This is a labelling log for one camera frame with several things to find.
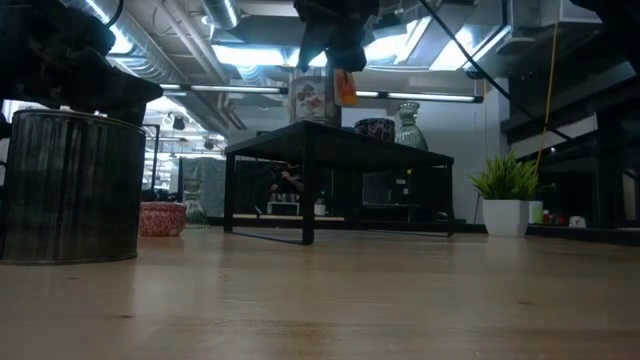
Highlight black aluminium table frame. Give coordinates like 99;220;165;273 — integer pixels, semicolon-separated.
139;64;640;247

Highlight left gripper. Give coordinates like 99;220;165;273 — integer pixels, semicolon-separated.
0;19;164;126

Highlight black perforated metal shelf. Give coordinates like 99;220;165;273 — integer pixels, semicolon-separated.
223;119;456;246

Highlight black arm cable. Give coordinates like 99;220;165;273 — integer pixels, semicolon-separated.
417;0;576;144

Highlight green plant white pot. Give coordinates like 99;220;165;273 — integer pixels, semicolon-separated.
468;149;541;238

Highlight person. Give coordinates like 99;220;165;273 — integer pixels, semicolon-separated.
269;162;306;196

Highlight clear glass cup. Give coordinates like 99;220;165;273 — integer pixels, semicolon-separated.
394;101;430;152

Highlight green glass candlestick holder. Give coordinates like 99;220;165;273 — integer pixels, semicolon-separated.
181;178;210;230

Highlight silver ventilation duct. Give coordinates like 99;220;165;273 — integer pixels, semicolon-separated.
74;0;236;136

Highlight grey covered partition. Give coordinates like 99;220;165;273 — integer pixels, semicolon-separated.
179;157;227;218

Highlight silver candle can orange tag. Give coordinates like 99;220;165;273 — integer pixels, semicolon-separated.
288;67;360;127
0;108;147;265

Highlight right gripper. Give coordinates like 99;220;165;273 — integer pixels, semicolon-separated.
293;0;381;74

